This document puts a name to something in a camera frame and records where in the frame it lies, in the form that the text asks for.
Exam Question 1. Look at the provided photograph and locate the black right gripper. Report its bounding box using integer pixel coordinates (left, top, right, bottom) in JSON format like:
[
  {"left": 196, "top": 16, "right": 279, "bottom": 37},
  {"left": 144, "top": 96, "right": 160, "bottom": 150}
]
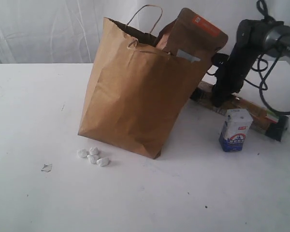
[{"left": 211, "top": 52, "right": 253, "bottom": 107}]

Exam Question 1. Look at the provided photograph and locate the small blue white packet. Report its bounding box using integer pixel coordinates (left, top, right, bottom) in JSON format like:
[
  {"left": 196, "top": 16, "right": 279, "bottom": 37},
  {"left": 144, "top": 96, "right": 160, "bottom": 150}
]
[{"left": 219, "top": 109, "right": 253, "bottom": 152}]

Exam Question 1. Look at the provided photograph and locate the spaghetti package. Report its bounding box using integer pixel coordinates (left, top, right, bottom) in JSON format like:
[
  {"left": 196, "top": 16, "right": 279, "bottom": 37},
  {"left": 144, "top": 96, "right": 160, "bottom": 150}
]
[{"left": 190, "top": 81, "right": 289, "bottom": 142}]

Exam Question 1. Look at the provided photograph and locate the brown kraft pouch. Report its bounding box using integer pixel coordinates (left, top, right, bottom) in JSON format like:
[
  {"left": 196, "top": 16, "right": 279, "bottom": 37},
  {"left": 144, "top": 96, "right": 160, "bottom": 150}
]
[{"left": 155, "top": 8, "right": 228, "bottom": 62}]

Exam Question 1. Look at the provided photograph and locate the white pebble cluster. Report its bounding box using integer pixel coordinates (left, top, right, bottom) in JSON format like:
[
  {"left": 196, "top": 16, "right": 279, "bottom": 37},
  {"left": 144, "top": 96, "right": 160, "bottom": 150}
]
[{"left": 77, "top": 147, "right": 110, "bottom": 167}]

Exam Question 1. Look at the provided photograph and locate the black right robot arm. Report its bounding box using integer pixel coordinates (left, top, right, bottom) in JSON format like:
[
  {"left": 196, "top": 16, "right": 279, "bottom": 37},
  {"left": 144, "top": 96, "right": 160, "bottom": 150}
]
[{"left": 211, "top": 19, "right": 290, "bottom": 107}]

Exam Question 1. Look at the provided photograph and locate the brown paper bag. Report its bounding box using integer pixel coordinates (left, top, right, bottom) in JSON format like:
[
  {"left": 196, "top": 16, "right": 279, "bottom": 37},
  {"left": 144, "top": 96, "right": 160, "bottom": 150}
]
[{"left": 78, "top": 17, "right": 212, "bottom": 159}]

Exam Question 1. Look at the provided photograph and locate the small clear plastic scrap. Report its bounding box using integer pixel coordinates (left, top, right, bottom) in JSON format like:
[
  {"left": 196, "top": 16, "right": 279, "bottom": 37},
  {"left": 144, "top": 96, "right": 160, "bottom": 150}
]
[{"left": 41, "top": 164, "right": 52, "bottom": 173}]

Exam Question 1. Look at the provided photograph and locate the black cable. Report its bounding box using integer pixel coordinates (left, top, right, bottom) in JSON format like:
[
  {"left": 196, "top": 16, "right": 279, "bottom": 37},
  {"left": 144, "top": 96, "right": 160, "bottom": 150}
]
[{"left": 206, "top": 0, "right": 290, "bottom": 116}]

